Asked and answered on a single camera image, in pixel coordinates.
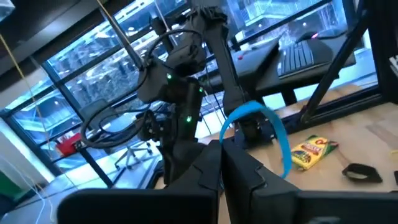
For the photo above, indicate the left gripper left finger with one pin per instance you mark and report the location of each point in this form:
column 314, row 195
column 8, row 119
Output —
column 208, row 168

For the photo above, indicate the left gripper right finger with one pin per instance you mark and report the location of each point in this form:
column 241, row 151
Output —
column 245, row 186

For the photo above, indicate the light blue rubber band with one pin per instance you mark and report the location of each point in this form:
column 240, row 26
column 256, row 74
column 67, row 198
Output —
column 248, row 106

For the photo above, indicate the yellow crayon box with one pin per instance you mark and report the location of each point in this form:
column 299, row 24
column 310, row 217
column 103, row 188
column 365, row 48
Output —
column 311, row 152

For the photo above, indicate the black wide rubber band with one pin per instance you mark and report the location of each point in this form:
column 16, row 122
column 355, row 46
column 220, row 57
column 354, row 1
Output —
column 373, row 179
column 396, row 177

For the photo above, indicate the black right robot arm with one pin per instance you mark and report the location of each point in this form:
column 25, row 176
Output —
column 224, row 62

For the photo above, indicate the grey office chair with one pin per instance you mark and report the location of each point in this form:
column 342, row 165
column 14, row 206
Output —
column 93, row 112

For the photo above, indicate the dark grey side desk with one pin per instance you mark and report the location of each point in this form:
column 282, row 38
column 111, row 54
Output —
column 255, row 62

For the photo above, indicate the red storage box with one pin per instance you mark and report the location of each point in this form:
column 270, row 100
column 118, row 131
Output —
column 66, row 146

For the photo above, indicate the black keyboard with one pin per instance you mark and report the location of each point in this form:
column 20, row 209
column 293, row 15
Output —
column 295, row 59

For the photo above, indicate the black computer mouse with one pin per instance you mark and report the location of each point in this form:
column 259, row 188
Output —
column 329, row 33

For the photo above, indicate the black aluminium rig frame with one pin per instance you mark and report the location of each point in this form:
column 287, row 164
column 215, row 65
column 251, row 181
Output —
column 385, row 46

